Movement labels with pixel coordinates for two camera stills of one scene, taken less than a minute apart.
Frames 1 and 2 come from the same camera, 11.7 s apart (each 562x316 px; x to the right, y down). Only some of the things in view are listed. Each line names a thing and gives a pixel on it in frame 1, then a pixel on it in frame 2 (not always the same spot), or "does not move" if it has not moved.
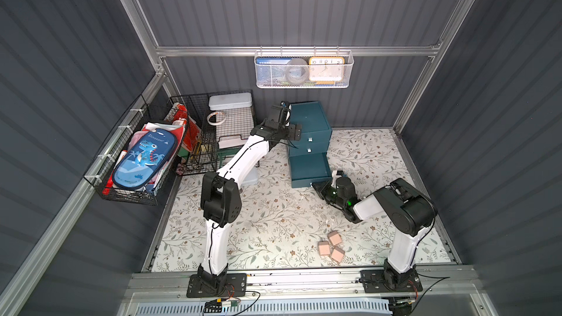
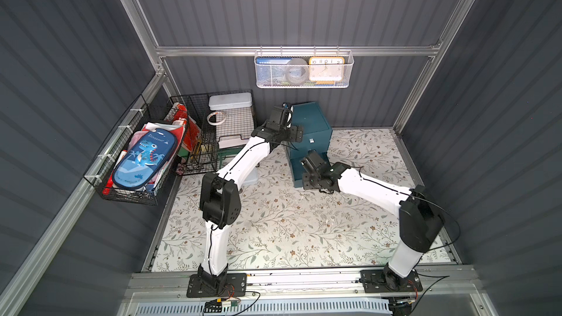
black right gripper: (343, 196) to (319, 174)
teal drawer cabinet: (308, 159) does not move
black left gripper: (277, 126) does not move
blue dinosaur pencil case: (147, 156) does not move
